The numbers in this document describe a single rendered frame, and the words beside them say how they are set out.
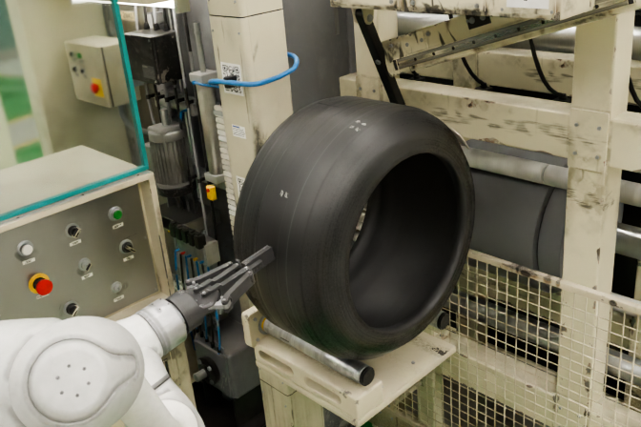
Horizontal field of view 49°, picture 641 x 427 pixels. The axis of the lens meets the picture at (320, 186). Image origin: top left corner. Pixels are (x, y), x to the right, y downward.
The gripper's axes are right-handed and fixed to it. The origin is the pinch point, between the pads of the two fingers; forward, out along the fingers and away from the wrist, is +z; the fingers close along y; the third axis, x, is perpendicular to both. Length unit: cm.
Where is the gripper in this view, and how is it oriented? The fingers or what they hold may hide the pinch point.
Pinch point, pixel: (258, 260)
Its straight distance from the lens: 140.8
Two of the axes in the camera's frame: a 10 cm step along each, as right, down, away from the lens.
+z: 6.9, -4.4, 5.7
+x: 1.8, 8.7, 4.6
